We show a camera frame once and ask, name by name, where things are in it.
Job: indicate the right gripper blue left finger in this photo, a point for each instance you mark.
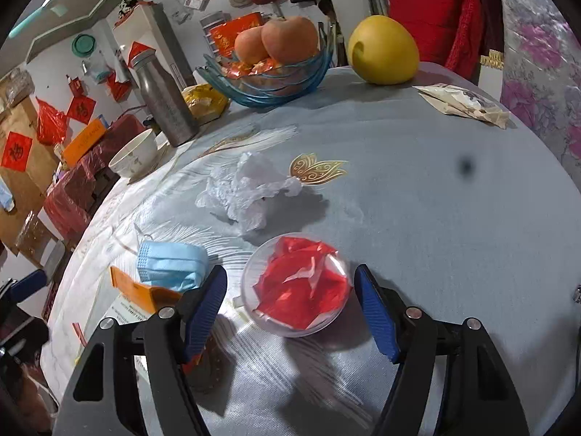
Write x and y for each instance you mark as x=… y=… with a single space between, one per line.
x=201 y=311

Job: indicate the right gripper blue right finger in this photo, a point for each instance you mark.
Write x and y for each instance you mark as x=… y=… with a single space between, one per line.
x=376 y=311

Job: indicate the blue face mask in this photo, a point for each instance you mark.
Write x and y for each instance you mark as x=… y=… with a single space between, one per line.
x=173 y=265

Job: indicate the orange medicine box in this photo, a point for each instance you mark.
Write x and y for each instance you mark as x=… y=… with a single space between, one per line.
x=151 y=299

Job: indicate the white tissue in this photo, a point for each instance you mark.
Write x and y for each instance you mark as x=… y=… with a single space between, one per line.
x=238 y=191

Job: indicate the grey white tablecloth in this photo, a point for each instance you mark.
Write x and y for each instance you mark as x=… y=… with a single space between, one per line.
x=462 y=218

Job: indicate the red covered side table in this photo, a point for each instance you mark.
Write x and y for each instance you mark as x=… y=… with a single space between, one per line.
x=70 y=203

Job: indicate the white ceramic bowl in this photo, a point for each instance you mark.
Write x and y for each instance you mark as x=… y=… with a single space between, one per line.
x=135 y=156

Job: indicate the red fu paper on door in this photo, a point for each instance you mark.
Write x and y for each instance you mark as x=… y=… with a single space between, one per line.
x=16 y=152

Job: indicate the orange long box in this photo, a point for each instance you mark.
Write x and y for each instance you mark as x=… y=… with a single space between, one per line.
x=83 y=142

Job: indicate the steel thermos bottle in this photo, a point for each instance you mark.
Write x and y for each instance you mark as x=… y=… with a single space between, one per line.
x=164 y=99

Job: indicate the yellow bag behind thermos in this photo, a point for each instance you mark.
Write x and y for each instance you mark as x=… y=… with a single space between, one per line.
x=205 y=102

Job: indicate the white snack packet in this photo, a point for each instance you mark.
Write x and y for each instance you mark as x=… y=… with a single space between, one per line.
x=458 y=101

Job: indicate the blue glass fruit bowl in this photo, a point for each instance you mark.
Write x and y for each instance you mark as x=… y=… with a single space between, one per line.
x=279 y=85

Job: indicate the red fu paper on fridge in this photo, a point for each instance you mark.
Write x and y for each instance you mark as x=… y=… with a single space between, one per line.
x=136 y=50

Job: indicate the yellow pomelo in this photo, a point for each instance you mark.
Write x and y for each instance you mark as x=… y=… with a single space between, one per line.
x=382 y=52

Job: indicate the red gift box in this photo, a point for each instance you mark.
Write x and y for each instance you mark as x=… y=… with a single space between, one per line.
x=223 y=36

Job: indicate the floral plastic sheet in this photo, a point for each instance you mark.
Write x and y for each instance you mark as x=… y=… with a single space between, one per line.
x=541 y=76

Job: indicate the white refrigerator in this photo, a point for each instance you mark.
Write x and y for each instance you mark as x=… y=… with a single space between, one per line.
x=148 y=25

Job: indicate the red cushion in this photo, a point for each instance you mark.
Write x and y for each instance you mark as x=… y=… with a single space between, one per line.
x=447 y=32

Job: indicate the red plastic bag on wall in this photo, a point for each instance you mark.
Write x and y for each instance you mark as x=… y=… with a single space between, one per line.
x=52 y=124

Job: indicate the green plate on wall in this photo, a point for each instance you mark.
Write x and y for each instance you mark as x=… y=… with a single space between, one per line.
x=83 y=45

